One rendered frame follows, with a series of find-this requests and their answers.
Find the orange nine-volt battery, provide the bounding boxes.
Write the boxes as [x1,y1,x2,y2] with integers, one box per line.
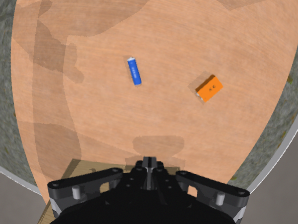
[195,74,223,102]

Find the blue aa battery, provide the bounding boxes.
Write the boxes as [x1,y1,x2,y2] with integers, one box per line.
[127,57,142,85]

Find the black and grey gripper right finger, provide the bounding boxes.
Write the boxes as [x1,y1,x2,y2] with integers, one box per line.
[148,157,250,224]

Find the brown drawer front with small knob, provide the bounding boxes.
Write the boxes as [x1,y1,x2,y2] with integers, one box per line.
[41,203,56,224]
[64,160,121,193]
[123,166,178,175]

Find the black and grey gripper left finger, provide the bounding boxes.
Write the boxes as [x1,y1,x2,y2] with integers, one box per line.
[47,156,150,218]

